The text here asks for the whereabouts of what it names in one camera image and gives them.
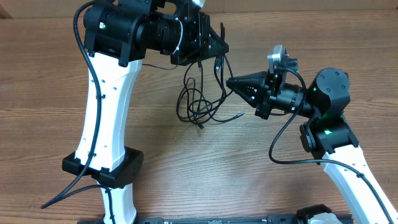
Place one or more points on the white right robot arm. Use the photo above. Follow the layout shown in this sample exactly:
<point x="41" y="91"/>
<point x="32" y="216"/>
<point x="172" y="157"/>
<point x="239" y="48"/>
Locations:
<point x="326" y="135"/>

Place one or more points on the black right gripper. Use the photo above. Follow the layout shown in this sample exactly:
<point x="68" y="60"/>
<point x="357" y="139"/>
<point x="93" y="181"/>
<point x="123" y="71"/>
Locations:
<point x="256" y="88"/>

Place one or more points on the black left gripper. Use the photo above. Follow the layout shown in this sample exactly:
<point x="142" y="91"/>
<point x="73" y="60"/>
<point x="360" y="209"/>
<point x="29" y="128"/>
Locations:
<point x="201" y="35"/>

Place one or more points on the brown cardboard wall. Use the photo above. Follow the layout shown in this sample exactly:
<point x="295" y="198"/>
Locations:
<point x="27" y="9"/>

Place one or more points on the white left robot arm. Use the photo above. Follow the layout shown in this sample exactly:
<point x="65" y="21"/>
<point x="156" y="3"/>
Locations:
<point x="117" y="37"/>

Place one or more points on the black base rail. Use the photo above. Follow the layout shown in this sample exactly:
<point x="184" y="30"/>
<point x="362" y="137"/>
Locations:
<point x="283" y="219"/>

